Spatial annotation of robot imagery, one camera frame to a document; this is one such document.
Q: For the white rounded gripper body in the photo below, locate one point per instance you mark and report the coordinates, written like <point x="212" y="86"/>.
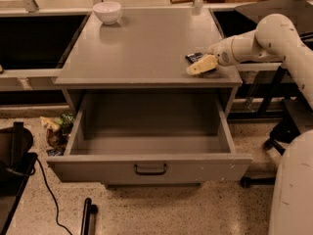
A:
<point x="222" y="54"/>

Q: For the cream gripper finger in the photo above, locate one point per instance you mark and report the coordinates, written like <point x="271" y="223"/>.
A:
<point x="206" y="63"/>

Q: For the blue rxbar blueberry bar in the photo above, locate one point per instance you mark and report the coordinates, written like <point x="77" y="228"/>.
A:
<point x="194" y="57"/>

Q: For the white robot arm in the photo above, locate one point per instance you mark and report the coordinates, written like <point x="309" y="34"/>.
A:
<point x="292" y="203"/>

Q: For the grey drawer cabinet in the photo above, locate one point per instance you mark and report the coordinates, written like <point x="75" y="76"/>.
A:
<point x="146" y="48"/>

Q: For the open grey top drawer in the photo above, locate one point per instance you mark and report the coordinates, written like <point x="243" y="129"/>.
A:
<point x="115" y="131"/>

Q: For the wooden rolling pin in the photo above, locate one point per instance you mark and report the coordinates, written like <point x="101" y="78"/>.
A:
<point x="180" y="1"/>

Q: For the black office chair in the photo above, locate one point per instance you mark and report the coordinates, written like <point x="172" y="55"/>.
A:
<point x="280" y="121"/>

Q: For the white ceramic bowl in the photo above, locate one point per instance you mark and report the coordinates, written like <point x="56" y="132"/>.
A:
<point x="108" y="12"/>

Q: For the pile of snack bags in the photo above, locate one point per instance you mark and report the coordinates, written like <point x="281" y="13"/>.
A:
<point x="57" y="133"/>

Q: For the black floor stand bar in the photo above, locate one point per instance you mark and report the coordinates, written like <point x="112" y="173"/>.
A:
<point x="88" y="218"/>

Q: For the black equipment on left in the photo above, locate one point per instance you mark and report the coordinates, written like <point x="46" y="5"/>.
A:
<point x="16" y="166"/>

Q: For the dark metal drawer handle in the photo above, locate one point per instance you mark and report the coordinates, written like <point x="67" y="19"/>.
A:
<point x="150" y="170"/>

